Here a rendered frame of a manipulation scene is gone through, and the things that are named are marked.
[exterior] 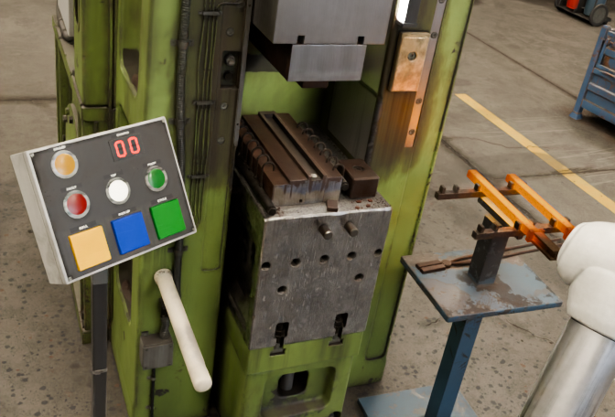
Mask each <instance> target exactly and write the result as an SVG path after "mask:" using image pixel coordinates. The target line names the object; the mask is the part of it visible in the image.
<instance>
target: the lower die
mask: <svg viewBox="0 0 615 417"><path fill-rule="evenodd" d="M269 113H273V114H274V115H275V116H276V118H277V119H278V120H279V121H280V123H281V124H282V125H284V127H285V128H286V129H287V130H288V132H289V133H290V134H291V135H292V137H293V138H294V139H295V140H296V141H297V143H298V144H299V145H300V147H301V148H302V149H303V150H304V152H305V153H306V154H307V155H308V157H309V158H310V159H311V160H312V162H313V163H314V164H315V165H316V167H317V168H318V169H319V170H320V172H321V173H322V174H323V175H324V177H323V179H322V180H313V181H312V175H310V173H309V172H308V171H307V169H306V168H305V167H304V166H303V164H302V163H301V162H300V160H299V159H298V158H297V156H296V155H295V154H294V153H293V151H292V150H291V149H290V147H289V146H288V145H287V144H286V142H285V141H284V140H283V138H282V137H281V136H280V134H279V133H278V132H277V131H276V129H275V128H274V127H273V125H272V124H270V122H269V121H268V120H267V119H266V117H265V116H264V114H269ZM241 119H242V120H243V121H244V125H246V126H247V127H248V128H249V132H250V133H252V134H253V135H254V139H256V140H257V141H258V142H259V146H261V147H263V149H264V153H265V154H267V155H269V158H270V160H269V161H271V162H273V163H274V164H275V171H272V170H273V165H271V164H267V165H265V166H264V173H263V181H262V183H263V189H264V191H265V192H266V194H267V196H268V197H269V198H270V199H271V201H272V202H273V204H274V205H275V206H285V205H296V204H304V203H305V204H306V203H316V202H326V201H327V199H331V200H339V196H340V187H341V181H342V175H341V174H340V172H339V171H338V170H337V169H336V168H335V169H334V171H333V170H332V167H334V165H333V164H332V163H331V162H330V161H328V162H327V163H326V160H327V157H326V156H324V154H323V153H322V154H321V155H319V153H320V150H319V149H318V147H317V146H316V148H313V146H314V143H313V141H312V140H311V139H310V140H309V141H308V135H307V134H306V133H304V134H302V132H303V130H302V128H301V127H300V126H298V128H297V122H296V121H295V120H294V119H293V118H292V116H291V115H290V114H289V113H276V112H275V111H271V112H258V114H249V115H242V118H241ZM244 133H247V129H246V128H241V129H240V130H239V138H238V145H237V146H238V151H239V152H240V147H241V138H242V135H243V134H244ZM251 139H252V136H251V135H250V134H247V135H245V136H244V138H243V150H242V153H243V159H244V156H245V147H246V143H247V142H248V141H249V140H251ZM256 145H257V143H256V142H254V141H252V142H250V143H249V144H248V152H247V164H248V166H250V158H251V151H252V149H253V148H254V147H256ZM261 153H262V150H261V149H260V148H257V149H255V150H254V154H253V162H252V171H253V173H254V171H255V163H256V158H257V156H259V155H260V154H261ZM265 162H267V157H266V156H261V157H260V158H259V160H258V167H257V180H258V181H259V183H260V176H261V169H262V165H263V164H264V163H265ZM300 199H302V202H299V200H300Z"/></svg>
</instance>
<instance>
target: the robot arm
mask: <svg viewBox="0 0 615 417"><path fill-rule="evenodd" d="M557 270H558V273H559V276H560V278H561V280H562V281H563V282H564V283H565V284H567V285H568V286H569V292H568V299H567V303H566V308H567V313H568V314H569V315H571V317H570V319H569V321H567V323H566V326H565V328H564V330H563V331H562V333H561V335H560V337H559V339H558V340H557V342H556V345H555V347H554V349H553V351H552V352H551V354H550V356H549V358H548V360H547V362H546V363H545V366H544V368H543V370H542V372H541V374H540V375H539V377H538V379H537V381H536V383H535V385H534V387H533V389H532V391H531V393H530V395H529V396H528V400H527V402H526V404H525V405H524V407H523V410H522V412H521V413H520V415H519V417H594V416H595V414H596V412H597V410H598V408H599V406H600V404H601V402H602V401H603V399H604V397H605V395H606V393H607V391H608V389H609V387H610V384H611V383H612V382H613V380H614V378H615V223H612V222H601V221H598V222H583V223H581V224H579V225H577V226H576V227H575V228H574V229H573V230H572V231H571V233H570V234H569V235H568V237H567V238H566V240H565V242H564V243H563V245H562V247H561V249H560V251H559V253H558V255H557Z"/></svg>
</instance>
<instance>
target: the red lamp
mask: <svg viewBox="0 0 615 417"><path fill-rule="evenodd" d="M67 208H68V210H69V212H70V213H72V214H74V215H80V214H82V213H83V212H84V211H85V210H86V208H87V200H86V198H85V197H84V196H83V195H81V194H73V195H71V196H70V197H69V198H68V201H67Z"/></svg>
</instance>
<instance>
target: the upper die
mask: <svg viewBox="0 0 615 417"><path fill-rule="evenodd" d="M249 40H250V41H251V42H252V44H253V45H254V46H255V47H256V48H257V49H258V50H259V51H260V52H261V53H262V54H263V55H264V57H265V58H266V59H267V60H268V61H269V62H270V63H271V64H272V65H273V66H274V67H275V69H276V70H277V71H278V72H279V73H280V74H281V75H282V76H283V77H284V78H285V79H286V81H340V80H361V72H362V67H363V62H364V57H365V52H366V47H367V45H363V44H362V43H361V42H359V41H357V44H356V45H353V44H303V43H301V42H300V41H299V40H297V43H296V44H273V43H272V42H271V41H270V40H269V39H268V38H267V37H266V36H265V35H264V34H263V33H262V32H261V31H260V30H259V29H258V28H257V27H256V26H255V25H254V24H253V23H252V22H250V31H249Z"/></svg>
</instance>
